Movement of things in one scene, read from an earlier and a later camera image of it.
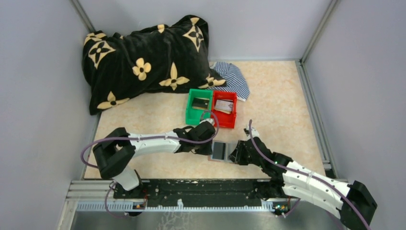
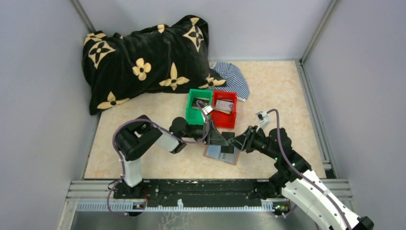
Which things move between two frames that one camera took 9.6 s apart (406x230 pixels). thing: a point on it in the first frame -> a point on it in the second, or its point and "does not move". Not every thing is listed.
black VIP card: x=201 y=103 does not move
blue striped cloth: x=234 y=78 does not move
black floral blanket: x=160 y=59 does not move
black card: x=219 y=151 -> x=229 y=149
